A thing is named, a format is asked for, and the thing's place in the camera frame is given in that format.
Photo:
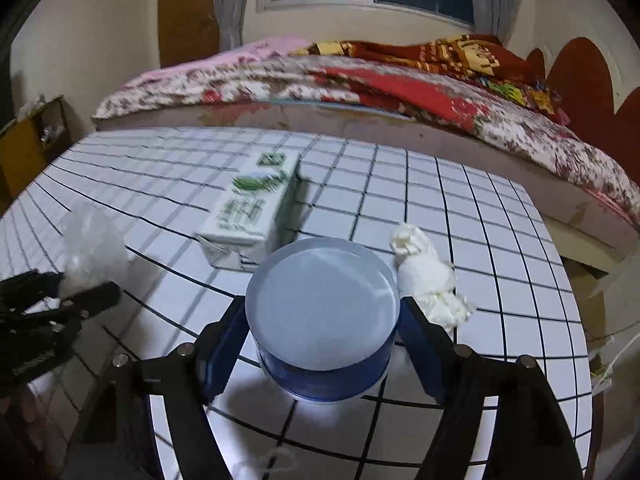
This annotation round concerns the yellow wooden cabinet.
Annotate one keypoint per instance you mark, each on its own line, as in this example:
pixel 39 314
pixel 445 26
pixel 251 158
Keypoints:
pixel 20 160

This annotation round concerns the pink blanket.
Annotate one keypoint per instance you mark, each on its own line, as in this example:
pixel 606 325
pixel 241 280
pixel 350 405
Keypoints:
pixel 260 47

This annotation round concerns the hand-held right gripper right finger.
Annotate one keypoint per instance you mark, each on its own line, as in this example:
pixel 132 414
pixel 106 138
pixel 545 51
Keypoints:
pixel 420 345

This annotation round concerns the crumpled white tissue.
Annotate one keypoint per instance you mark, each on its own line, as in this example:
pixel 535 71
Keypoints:
pixel 425 275

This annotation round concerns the blue round container white lid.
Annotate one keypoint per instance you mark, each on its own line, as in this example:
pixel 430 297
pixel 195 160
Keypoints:
pixel 320 310

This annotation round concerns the clear plastic bag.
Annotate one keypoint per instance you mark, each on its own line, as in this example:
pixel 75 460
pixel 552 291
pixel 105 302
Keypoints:
pixel 95 245

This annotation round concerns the white green milk carton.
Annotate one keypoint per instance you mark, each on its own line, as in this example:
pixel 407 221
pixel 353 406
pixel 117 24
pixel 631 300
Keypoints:
pixel 245 205

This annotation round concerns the red printed blanket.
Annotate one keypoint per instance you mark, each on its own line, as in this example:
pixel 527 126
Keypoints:
pixel 400 85

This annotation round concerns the red scalloped headboard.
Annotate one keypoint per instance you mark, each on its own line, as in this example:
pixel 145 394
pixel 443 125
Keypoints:
pixel 585 80

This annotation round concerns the grey curtain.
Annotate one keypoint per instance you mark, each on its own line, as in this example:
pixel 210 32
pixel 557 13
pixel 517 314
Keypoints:
pixel 495 0
pixel 232 5

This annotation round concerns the white checked tablecloth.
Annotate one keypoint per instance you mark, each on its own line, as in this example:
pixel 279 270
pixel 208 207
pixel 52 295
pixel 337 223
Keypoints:
pixel 425 195

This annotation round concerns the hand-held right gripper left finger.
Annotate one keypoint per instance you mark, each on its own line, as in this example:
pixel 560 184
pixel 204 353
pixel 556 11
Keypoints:
pixel 225 345

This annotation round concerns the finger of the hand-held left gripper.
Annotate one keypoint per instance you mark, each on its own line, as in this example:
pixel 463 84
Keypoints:
pixel 30 287
pixel 95 297

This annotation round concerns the brown wooden panel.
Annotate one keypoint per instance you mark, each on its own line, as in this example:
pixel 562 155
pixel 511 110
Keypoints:
pixel 187 10

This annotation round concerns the floral bedsheet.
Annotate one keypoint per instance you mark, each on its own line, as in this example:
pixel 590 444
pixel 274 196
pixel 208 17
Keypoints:
pixel 250 80

